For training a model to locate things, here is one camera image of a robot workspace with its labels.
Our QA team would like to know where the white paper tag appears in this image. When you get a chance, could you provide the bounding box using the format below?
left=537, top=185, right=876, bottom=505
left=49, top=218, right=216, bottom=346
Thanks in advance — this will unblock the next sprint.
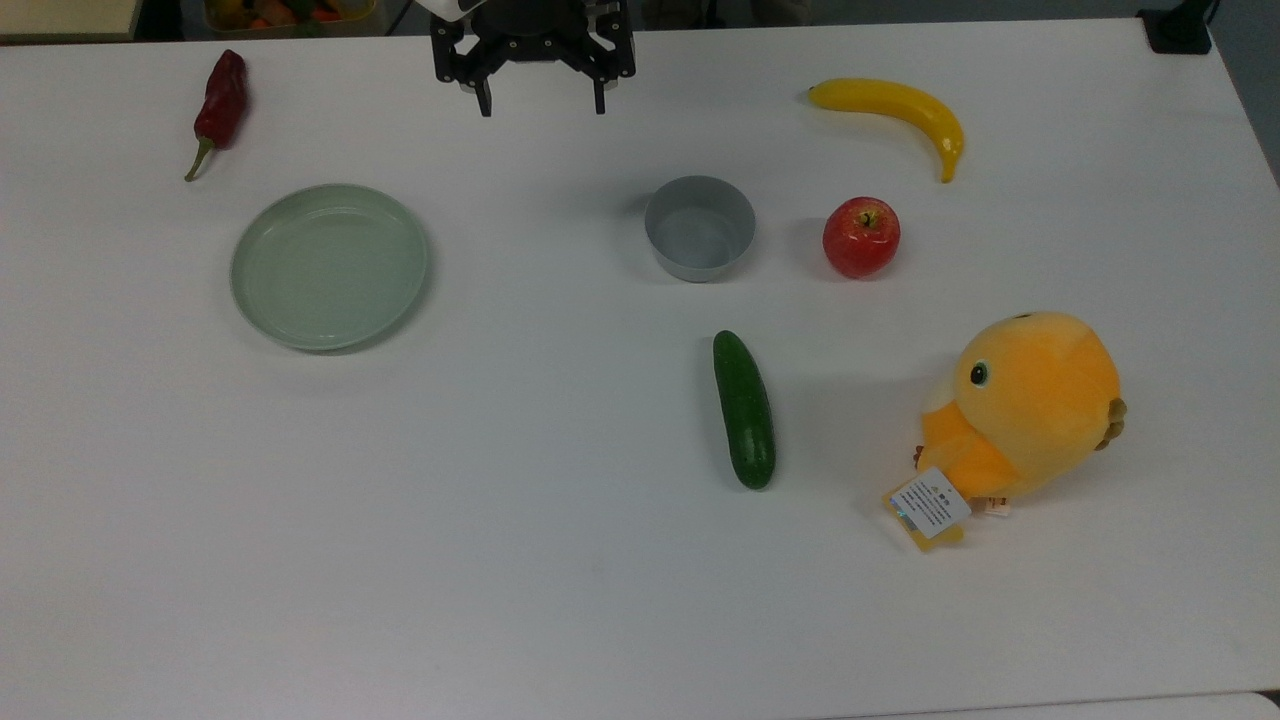
left=883, top=466, right=973, bottom=553

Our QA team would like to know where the box of toy food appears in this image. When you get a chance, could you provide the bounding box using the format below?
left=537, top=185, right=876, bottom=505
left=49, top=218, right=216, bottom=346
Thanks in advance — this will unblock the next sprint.
left=204, top=0, right=383, bottom=37

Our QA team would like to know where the grey bowl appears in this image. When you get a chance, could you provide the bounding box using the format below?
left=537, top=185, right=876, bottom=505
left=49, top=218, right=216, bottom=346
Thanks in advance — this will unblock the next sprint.
left=644, top=175, right=758, bottom=284

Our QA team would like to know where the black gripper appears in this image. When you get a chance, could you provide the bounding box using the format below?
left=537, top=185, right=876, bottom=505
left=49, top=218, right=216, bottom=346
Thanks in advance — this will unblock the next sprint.
left=432, top=0, right=637, bottom=118

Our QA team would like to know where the black table clamp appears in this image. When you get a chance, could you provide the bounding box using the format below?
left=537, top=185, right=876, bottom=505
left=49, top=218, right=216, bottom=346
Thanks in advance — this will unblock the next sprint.
left=1138, top=0, right=1219, bottom=56

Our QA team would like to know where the green cucumber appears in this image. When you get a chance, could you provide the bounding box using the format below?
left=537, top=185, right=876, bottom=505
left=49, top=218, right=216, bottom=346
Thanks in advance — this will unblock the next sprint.
left=712, top=330, right=777, bottom=491

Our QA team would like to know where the wooden side table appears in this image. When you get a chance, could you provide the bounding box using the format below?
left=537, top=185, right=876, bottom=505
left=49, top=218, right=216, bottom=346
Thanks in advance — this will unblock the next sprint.
left=0, top=0, right=143, bottom=42

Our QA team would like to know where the yellow banana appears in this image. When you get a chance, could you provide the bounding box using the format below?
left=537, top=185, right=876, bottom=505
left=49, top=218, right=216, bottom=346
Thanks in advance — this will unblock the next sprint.
left=808, top=78, right=966, bottom=184

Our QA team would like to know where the red chili pepper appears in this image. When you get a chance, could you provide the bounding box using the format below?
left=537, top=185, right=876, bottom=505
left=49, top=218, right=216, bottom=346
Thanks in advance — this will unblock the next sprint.
left=184, top=49, right=249, bottom=183

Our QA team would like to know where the orange plush chick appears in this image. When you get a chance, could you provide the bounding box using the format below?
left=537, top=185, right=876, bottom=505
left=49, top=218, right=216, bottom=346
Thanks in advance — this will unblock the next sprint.
left=913, top=311, right=1128, bottom=517

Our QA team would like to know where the pale green plate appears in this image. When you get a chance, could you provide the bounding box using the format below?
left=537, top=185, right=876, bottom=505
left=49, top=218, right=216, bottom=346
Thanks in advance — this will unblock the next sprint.
left=230, top=183, right=431, bottom=353

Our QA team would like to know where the red apple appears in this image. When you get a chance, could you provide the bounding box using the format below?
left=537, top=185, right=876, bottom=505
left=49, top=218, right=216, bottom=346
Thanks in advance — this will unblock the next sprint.
left=822, top=196, right=902, bottom=280

